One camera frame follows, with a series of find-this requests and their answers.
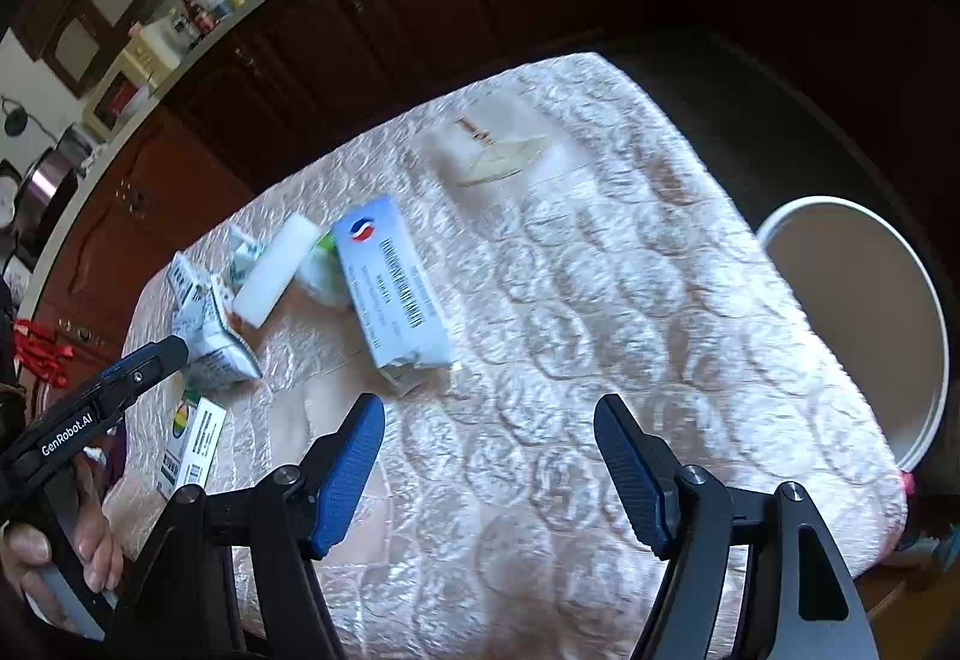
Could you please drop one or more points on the person's left hand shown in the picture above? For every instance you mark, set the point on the person's left hand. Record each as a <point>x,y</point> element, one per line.
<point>59,554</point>

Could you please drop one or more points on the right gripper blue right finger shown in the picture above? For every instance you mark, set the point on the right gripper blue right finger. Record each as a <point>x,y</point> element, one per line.
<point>642,469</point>

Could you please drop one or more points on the white trash bucket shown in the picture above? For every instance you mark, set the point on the white trash bucket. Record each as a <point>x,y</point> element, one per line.
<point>867,294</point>

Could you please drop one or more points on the grey printed foil pouch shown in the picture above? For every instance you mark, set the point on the grey printed foil pouch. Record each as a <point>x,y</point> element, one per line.
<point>218,355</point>

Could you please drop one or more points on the rainbow medicine box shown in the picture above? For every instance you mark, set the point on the rainbow medicine box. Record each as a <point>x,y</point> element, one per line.
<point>191,443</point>

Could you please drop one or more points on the white blue medicine box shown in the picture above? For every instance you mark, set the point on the white blue medicine box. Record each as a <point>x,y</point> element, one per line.
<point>400,315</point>

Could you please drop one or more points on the green white tissue pack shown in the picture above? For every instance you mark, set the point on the green white tissue pack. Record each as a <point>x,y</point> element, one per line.
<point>320,275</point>

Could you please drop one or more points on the red sauce bottle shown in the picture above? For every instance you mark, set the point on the red sauce bottle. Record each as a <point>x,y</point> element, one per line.
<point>203,21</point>

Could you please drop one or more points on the cream microwave oven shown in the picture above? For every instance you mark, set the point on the cream microwave oven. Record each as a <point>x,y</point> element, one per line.
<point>141,67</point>

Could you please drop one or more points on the silver rice cooker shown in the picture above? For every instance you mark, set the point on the silver rice cooker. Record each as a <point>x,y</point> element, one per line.
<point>50,183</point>

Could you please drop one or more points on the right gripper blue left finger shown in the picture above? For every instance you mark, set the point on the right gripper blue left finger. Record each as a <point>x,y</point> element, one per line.
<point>339,465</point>

